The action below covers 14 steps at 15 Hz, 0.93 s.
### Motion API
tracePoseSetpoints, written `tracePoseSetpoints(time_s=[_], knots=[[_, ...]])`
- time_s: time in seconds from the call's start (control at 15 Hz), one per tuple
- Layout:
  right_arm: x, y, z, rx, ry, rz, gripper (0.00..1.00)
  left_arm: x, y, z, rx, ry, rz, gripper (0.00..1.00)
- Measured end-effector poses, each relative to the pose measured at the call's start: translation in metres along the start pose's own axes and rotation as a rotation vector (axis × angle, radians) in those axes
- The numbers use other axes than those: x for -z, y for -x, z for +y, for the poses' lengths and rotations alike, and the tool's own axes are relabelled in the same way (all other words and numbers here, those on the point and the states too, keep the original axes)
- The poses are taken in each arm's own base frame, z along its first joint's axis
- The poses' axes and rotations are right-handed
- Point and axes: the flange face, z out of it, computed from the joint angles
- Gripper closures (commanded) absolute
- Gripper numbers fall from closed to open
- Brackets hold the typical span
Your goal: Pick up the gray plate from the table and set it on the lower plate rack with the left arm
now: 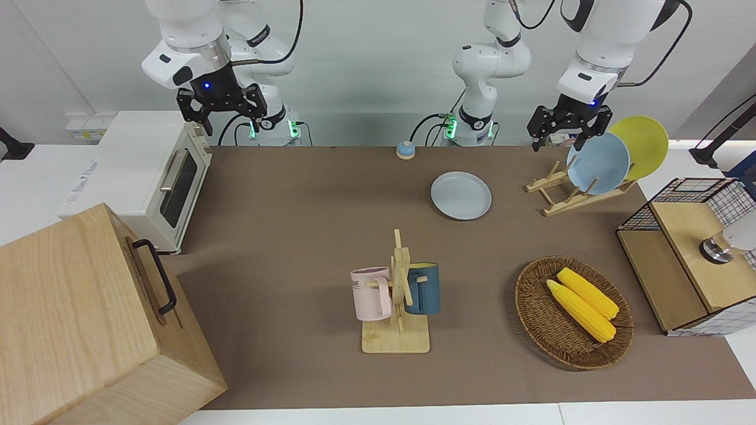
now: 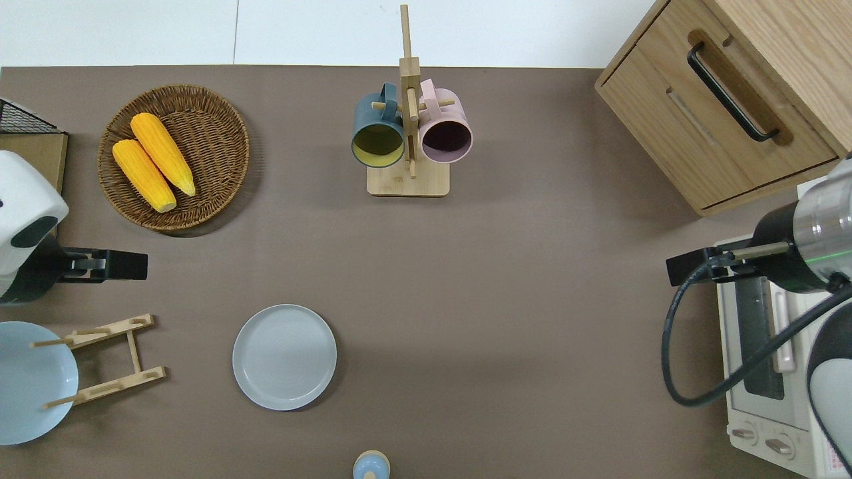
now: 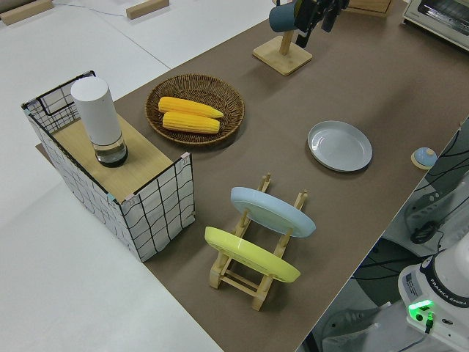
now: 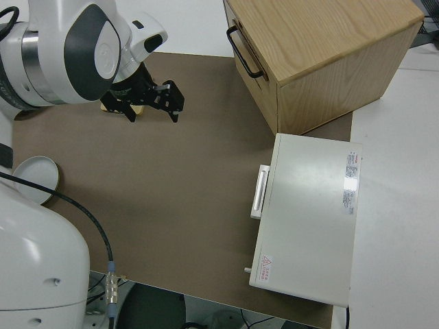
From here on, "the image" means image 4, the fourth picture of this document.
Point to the wooden mug rack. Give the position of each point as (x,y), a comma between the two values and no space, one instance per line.
(139,110)

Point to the brown table mat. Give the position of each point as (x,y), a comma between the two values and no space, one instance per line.
(171,188)

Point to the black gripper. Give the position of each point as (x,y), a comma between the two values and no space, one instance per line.
(135,87)

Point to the gray plate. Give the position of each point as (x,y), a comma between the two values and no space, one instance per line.
(34,169)

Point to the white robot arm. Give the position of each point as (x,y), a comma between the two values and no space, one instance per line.
(34,257)

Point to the wooden drawer cabinet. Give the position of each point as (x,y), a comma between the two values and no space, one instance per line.
(326,34)

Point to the white toaster oven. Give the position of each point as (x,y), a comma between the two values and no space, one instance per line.
(308,212)

